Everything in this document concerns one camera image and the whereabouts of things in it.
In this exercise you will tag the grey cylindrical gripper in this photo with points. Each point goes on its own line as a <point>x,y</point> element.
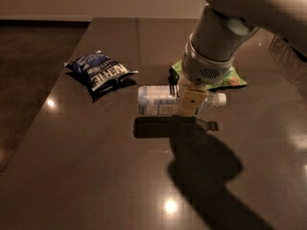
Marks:
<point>201,68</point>

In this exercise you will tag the blue labelled plastic water bottle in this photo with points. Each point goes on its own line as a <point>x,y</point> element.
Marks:
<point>163,100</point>

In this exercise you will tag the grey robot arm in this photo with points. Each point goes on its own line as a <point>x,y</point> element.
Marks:
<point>222,28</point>

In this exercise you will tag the green rice chip bag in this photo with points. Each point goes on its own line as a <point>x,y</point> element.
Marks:
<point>230,80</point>

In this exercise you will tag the dark blue kettle chip bag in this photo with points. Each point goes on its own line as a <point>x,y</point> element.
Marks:
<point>99,71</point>

